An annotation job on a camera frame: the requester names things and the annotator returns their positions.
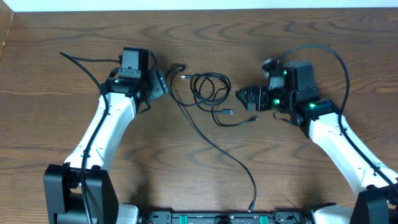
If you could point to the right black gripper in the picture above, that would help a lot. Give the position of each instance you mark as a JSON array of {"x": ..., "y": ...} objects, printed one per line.
[{"x": 259, "y": 98}]

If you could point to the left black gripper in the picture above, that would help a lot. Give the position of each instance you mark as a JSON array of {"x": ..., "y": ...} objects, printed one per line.
[{"x": 158, "y": 86}]

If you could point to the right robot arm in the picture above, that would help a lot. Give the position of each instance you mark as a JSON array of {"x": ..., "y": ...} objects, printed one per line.
[{"x": 292, "y": 90}]

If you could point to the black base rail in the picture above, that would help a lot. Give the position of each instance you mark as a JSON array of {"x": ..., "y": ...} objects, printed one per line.
[{"x": 280, "y": 216}]

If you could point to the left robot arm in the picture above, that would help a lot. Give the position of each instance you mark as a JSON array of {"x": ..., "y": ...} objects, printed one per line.
[{"x": 80, "y": 190}]

